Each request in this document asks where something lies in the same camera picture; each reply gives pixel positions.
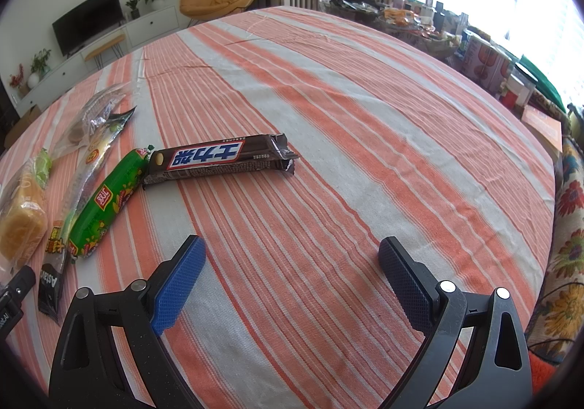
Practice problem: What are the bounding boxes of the person's orange fleece trousers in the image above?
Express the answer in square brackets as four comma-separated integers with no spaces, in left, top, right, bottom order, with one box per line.
[529,354,555,387]

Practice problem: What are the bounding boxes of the black television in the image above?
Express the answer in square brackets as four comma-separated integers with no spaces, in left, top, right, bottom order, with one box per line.
[51,0,125,56]

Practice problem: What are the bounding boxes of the wooden bench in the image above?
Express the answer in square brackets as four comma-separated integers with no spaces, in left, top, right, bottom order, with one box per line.
[84,34,126,70]

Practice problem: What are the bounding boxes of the yellow bread packet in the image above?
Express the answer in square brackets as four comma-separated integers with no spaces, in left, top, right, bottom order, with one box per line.
[0,149,53,261]

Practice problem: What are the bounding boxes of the long black-ended snack packet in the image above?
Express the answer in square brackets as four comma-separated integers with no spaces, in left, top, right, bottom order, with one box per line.
[39,105,138,325]

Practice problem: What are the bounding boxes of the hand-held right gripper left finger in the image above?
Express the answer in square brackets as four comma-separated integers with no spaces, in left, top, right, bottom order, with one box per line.
[48,235,207,409]

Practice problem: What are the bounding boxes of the orange striped tablecloth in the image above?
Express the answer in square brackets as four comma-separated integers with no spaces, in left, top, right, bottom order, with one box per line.
[0,5,557,409]

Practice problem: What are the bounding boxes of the red flowers in vase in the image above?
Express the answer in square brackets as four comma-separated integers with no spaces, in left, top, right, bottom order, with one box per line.
[9,65,29,95]

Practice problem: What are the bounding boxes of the white television cabinet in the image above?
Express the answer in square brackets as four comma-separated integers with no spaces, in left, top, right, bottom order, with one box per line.
[16,5,181,106]

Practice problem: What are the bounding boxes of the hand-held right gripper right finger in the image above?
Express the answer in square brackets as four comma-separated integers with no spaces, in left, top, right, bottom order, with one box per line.
[378,236,534,409]

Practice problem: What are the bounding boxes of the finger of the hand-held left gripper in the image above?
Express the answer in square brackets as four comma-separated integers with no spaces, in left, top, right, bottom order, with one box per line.
[2,265,36,300]

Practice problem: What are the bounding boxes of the clear biscuit packet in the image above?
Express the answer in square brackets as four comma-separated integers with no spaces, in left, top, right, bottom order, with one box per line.
[59,83,133,159]

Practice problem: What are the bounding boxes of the floral cloth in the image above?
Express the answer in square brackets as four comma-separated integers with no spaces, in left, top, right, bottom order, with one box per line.
[525,135,584,350]

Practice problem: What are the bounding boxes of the green cloth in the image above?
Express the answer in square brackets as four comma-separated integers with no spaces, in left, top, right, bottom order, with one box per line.
[518,54,566,104]

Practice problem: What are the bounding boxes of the group of cans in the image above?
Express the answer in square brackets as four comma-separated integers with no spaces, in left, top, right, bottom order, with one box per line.
[461,26,539,106]

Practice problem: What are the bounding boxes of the brown chocolate bar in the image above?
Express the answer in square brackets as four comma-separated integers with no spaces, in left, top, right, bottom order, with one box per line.
[143,134,299,188]

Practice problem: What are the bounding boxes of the window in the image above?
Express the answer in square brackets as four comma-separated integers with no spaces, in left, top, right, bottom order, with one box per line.
[411,0,584,109]

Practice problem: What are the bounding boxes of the green sausage packet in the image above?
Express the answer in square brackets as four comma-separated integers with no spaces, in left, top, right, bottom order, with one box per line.
[68,145,153,259]

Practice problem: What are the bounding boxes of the book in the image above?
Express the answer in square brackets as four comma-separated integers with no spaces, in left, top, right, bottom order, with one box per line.
[520,104,564,154]

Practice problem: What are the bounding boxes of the wicker basket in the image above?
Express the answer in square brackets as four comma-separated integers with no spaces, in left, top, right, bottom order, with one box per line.
[379,8,461,58]

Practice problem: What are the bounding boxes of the plant in white vase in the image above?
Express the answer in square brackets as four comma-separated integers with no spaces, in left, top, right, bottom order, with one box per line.
[27,49,52,88]

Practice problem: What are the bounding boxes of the brown cardboard box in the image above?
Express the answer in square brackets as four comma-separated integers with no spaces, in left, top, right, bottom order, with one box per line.
[4,104,42,147]

